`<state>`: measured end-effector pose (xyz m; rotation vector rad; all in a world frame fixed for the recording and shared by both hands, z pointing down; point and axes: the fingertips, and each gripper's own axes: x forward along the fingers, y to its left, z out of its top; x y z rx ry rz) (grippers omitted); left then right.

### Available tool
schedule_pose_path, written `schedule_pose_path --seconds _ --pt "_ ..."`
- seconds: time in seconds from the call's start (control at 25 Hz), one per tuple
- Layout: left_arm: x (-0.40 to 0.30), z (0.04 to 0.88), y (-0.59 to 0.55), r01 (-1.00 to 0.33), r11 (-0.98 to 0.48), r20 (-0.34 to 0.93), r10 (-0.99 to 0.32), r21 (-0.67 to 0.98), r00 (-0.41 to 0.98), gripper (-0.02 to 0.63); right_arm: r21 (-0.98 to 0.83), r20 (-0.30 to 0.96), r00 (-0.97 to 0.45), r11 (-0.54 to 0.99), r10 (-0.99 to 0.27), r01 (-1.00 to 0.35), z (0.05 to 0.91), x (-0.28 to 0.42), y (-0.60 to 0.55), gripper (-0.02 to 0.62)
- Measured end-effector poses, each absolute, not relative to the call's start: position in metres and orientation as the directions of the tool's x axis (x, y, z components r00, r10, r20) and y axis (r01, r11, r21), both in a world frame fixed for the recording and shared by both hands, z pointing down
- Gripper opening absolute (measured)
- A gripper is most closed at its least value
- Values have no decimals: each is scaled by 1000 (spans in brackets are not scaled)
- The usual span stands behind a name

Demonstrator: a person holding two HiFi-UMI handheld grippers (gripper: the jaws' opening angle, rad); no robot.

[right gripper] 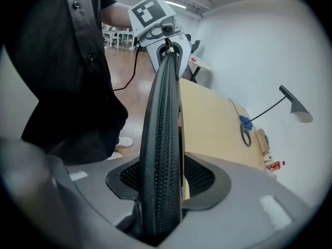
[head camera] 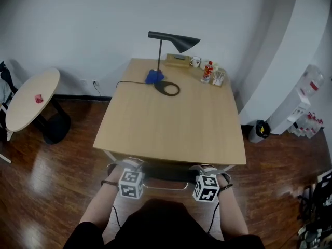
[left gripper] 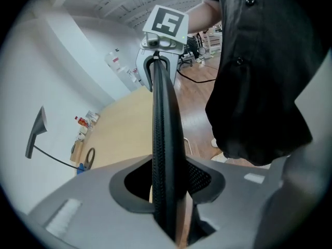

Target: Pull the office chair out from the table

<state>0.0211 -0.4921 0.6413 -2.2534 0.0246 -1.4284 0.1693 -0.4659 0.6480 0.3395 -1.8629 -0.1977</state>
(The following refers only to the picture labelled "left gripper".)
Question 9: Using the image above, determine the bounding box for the bottles and items cluster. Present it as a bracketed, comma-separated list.
[85, 110, 101, 126]

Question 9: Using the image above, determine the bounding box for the white metal rack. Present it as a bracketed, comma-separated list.
[202, 24, 224, 58]

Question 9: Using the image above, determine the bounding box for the white water dispenser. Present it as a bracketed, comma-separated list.
[118, 65, 141, 91]

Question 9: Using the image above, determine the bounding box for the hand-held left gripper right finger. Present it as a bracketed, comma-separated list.
[185, 156, 285, 249]

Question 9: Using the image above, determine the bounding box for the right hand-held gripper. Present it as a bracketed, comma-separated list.
[135, 5, 189, 92]

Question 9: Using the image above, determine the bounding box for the clear water jug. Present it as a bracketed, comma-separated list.
[104, 51, 123, 72]

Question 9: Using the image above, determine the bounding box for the black desk lamp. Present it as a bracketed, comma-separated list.
[25, 105, 96, 171]

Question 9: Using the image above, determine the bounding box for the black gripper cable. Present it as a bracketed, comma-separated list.
[176, 68, 217, 84]

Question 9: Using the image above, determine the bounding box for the person's right forearm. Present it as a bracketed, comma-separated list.
[185, 0, 224, 35]

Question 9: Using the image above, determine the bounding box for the wooden tissue box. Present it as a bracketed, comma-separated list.
[70, 140, 85, 163]

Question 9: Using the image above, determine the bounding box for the person's black clothing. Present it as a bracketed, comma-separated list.
[199, 0, 314, 166]

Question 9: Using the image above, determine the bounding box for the red drink bottle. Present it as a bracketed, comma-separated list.
[74, 116, 90, 127]

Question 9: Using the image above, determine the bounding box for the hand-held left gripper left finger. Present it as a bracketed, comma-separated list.
[27, 154, 177, 249]

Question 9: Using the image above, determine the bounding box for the light wooden desk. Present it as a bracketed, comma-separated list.
[69, 87, 156, 177]

